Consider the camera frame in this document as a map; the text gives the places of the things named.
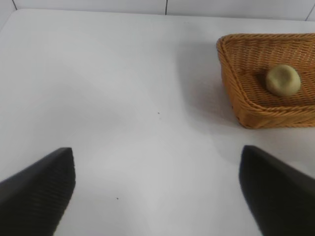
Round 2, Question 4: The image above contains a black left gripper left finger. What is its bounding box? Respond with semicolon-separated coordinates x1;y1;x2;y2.
0;147;76;236

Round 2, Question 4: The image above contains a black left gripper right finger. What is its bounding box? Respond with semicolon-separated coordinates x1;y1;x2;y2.
238;145;315;236

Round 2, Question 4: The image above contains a brown woven wicker basket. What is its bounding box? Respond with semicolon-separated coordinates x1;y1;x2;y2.
216;32;315;130

